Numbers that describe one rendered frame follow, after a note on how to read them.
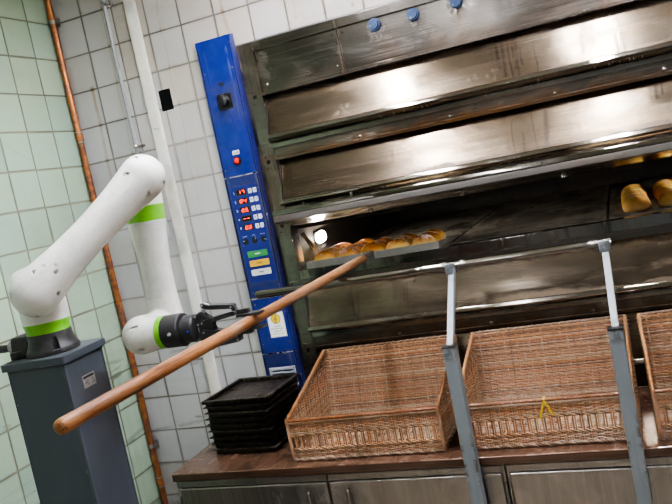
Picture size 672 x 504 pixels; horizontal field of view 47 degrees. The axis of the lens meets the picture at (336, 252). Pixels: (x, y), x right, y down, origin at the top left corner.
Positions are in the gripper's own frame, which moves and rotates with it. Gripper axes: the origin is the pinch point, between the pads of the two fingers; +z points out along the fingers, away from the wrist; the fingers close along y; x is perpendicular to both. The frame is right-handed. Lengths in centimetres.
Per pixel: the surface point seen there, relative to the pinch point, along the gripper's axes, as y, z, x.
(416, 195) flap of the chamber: -20, 28, -89
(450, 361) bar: 29, 40, -44
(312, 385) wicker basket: 44, -24, -82
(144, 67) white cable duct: -91, -79, -103
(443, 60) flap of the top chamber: -65, 43, -106
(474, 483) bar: 68, 40, -44
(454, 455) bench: 62, 33, -51
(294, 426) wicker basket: 49, -21, -54
